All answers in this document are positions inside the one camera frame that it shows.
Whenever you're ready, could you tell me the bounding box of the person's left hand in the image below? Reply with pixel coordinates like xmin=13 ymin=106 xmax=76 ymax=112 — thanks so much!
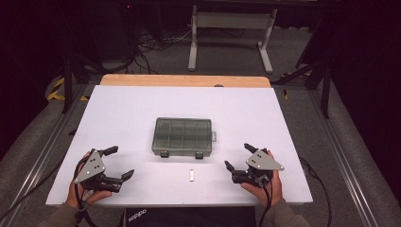
xmin=65 ymin=151 xmax=113 ymax=210

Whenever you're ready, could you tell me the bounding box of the right hand-held gripper cable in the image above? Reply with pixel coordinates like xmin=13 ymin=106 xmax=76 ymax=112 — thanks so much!
xmin=257 ymin=176 xmax=274 ymax=227

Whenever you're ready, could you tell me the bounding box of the black cable beside table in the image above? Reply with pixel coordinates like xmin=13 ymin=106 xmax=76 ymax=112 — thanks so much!
xmin=299 ymin=156 xmax=333 ymax=227

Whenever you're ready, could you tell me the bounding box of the bundle of floor cables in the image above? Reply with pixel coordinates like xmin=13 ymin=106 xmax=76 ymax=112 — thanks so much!
xmin=126 ymin=27 xmax=193 ymax=76

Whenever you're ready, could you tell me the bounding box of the person's black clothing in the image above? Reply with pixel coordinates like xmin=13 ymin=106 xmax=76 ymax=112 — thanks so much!
xmin=121 ymin=206 xmax=258 ymax=227

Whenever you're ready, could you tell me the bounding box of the black metal stand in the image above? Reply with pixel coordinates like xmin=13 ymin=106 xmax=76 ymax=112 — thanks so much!
xmin=271 ymin=56 xmax=335 ymax=120
xmin=61 ymin=53 xmax=105 ymax=115

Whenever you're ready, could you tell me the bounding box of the person's right hand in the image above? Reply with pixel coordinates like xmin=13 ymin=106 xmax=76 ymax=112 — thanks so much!
xmin=240 ymin=150 xmax=284 ymax=208

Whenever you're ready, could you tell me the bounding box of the yellow black floor tape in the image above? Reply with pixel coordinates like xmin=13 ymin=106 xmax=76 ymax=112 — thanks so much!
xmin=46 ymin=77 xmax=90 ymax=102

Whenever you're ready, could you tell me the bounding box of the left hand-held gripper cable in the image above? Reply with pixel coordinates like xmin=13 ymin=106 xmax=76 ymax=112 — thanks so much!
xmin=73 ymin=155 xmax=99 ymax=227

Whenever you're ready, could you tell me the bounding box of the wooden table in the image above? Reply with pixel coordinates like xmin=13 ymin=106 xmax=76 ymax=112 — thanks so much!
xmin=99 ymin=74 xmax=272 ymax=89

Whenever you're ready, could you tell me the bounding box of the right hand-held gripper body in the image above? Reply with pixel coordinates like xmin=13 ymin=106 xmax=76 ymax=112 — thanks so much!
xmin=232 ymin=148 xmax=285 ymax=188

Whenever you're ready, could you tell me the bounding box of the smoky clear plastic organizer box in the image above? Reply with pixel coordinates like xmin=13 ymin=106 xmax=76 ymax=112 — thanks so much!
xmin=151 ymin=116 xmax=218 ymax=159

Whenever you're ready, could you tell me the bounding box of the hand-held gripper cable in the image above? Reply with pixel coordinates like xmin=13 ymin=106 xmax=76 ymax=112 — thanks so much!
xmin=257 ymin=176 xmax=274 ymax=227
xmin=73 ymin=155 xmax=99 ymax=227

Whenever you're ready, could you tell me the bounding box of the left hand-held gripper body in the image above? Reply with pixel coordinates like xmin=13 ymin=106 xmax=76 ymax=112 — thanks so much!
xmin=74 ymin=148 xmax=123 ymax=193

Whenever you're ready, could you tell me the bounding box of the grey metal desk frame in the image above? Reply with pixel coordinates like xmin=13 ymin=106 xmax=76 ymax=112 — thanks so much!
xmin=187 ymin=4 xmax=278 ymax=75

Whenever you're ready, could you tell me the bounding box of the white board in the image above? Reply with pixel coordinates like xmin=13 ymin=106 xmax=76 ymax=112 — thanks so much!
xmin=45 ymin=84 xmax=314 ymax=208

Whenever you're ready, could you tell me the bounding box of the aluminium rail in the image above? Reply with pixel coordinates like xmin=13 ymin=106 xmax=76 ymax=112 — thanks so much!
xmin=0 ymin=84 xmax=96 ymax=227
xmin=306 ymin=89 xmax=401 ymax=227

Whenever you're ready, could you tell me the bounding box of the thin black floor cable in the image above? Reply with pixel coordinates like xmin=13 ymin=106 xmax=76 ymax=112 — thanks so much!
xmin=0 ymin=160 xmax=64 ymax=219

